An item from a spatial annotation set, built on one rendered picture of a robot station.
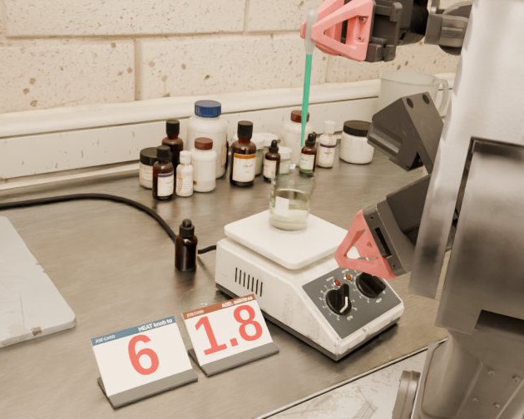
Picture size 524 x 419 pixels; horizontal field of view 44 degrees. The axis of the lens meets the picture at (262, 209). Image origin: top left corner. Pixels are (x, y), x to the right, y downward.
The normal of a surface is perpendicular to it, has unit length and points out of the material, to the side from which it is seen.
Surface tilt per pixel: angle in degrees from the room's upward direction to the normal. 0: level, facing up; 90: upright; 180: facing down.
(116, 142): 90
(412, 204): 90
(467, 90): 46
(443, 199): 56
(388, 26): 90
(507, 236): 71
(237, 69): 90
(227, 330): 40
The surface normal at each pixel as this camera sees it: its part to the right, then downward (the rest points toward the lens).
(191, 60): 0.56, 0.38
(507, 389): -0.32, 0.84
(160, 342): 0.41, -0.45
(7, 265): 0.07, -0.91
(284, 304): -0.69, 0.25
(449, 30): -0.32, 0.36
